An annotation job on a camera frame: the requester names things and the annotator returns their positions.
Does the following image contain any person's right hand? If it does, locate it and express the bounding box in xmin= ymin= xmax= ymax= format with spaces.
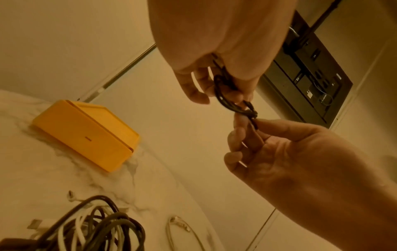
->
xmin=223 ymin=114 xmax=380 ymax=210

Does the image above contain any metal blind track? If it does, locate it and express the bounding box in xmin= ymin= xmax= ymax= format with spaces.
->
xmin=76 ymin=43 xmax=157 ymax=102
xmin=248 ymin=208 xmax=280 ymax=251

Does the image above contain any yellow box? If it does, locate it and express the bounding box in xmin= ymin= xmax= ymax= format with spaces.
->
xmin=32 ymin=99 xmax=141 ymax=173

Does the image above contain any black wall panel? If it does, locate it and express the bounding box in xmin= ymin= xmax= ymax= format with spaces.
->
xmin=257 ymin=0 xmax=354 ymax=129

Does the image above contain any white marble table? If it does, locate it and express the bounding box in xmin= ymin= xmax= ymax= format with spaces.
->
xmin=0 ymin=89 xmax=224 ymax=251

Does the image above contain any long black cable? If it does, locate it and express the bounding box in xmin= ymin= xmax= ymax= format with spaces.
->
xmin=34 ymin=195 xmax=146 ymax=251

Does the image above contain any person's right forearm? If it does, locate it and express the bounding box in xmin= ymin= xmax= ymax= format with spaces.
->
xmin=273 ymin=171 xmax=397 ymax=251

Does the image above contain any person's left hand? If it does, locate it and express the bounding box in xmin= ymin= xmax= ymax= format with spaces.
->
xmin=148 ymin=0 xmax=299 ymax=106

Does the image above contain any beige cable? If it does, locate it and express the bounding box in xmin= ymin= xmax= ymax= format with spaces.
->
xmin=165 ymin=215 xmax=207 ymax=251

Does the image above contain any short black cable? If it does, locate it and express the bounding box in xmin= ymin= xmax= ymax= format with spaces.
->
xmin=212 ymin=54 xmax=260 ymax=131

